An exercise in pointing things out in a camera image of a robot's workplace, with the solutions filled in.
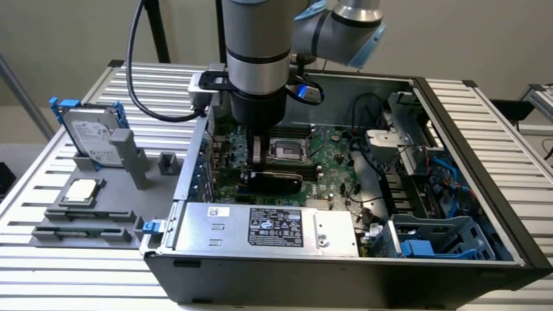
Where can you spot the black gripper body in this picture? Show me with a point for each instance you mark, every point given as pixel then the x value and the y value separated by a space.
pixel 259 110

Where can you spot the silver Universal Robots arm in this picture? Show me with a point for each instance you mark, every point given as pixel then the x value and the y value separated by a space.
pixel 258 39

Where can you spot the black RAM slot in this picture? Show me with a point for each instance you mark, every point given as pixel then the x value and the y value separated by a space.
pixel 294 130
pixel 311 173

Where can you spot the CPU socket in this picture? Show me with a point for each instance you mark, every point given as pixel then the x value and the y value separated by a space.
pixel 288 150

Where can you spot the blue-lit USB plug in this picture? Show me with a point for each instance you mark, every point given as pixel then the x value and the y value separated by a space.
pixel 311 93

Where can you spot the green motherboard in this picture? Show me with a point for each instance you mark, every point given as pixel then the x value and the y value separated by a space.
pixel 332 162

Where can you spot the silver chipset heatsink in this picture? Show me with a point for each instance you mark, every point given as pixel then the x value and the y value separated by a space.
pixel 320 204

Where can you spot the silver power supply unit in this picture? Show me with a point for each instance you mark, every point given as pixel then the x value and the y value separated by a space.
pixel 234 233

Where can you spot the metal drive cage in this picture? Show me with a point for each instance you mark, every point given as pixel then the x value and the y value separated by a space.
pixel 388 139

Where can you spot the blue case latch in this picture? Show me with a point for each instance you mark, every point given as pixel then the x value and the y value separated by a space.
pixel 153 226

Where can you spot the black tripod pole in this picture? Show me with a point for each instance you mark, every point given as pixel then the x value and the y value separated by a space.
pixel 158 32

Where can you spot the grey parts rack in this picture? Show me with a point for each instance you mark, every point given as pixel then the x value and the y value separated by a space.
pixel 117 201

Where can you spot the black table corner cap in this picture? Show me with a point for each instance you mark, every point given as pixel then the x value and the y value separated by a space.
pixel 470 83
pixel 115 63

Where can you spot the silver hard disk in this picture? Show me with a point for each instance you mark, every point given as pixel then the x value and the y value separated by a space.
pixel 93 136

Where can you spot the black open PC case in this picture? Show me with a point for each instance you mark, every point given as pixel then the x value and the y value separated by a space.
pixel 303 278

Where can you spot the silver CPU chip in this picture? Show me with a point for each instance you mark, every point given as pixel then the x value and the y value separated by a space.
pixel 82 191

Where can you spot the green RAM stick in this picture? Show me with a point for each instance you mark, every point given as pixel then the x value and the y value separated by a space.
pixel 78 232

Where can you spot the grey-blue plastic disk bay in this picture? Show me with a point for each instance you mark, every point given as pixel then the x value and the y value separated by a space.
pixel 458 233

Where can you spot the dark box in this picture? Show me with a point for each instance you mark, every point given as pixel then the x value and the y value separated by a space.
pixel 6 178

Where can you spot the black box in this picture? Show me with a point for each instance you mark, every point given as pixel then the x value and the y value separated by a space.
pixel 512 110

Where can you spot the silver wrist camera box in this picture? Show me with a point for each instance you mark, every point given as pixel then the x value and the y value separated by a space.
pixel 203 87

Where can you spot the blue disk carrier frame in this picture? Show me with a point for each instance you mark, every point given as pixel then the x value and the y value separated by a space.
pixel 70 103

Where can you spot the grey metal post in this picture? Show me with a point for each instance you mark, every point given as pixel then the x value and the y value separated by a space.
pixel 22 94

